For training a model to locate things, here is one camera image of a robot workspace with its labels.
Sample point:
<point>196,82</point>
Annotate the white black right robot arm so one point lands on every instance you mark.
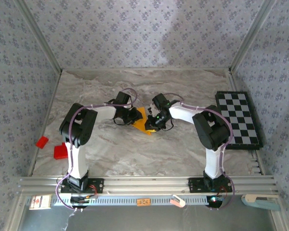
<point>214,163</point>

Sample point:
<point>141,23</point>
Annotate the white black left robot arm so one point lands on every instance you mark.
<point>78,161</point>

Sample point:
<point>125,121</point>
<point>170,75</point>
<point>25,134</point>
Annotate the orange tag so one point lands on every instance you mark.
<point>143,202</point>

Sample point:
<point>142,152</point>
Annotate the large red block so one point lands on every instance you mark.
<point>60,152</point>

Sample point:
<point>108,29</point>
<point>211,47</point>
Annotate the pink white clip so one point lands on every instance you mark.
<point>177,201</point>

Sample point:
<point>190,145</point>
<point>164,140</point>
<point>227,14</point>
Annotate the black grey checkerboard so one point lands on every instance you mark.
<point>240,120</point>

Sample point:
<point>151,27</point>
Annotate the small red block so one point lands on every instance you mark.
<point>42,142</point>

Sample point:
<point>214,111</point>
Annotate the white card with red print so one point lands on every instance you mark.
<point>40,201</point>

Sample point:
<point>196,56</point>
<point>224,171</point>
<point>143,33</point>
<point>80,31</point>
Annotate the teal beige tool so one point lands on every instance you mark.
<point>262,203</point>

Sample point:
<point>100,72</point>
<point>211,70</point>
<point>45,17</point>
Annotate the aluminium mounting rail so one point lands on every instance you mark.
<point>144,185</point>

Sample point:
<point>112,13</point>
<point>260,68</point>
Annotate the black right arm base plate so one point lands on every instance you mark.
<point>193,185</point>

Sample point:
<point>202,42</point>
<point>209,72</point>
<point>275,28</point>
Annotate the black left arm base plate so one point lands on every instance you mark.
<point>98,185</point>

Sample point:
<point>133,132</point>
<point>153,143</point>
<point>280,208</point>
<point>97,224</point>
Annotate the aluminium frame post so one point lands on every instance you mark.
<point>251,36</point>
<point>38,36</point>

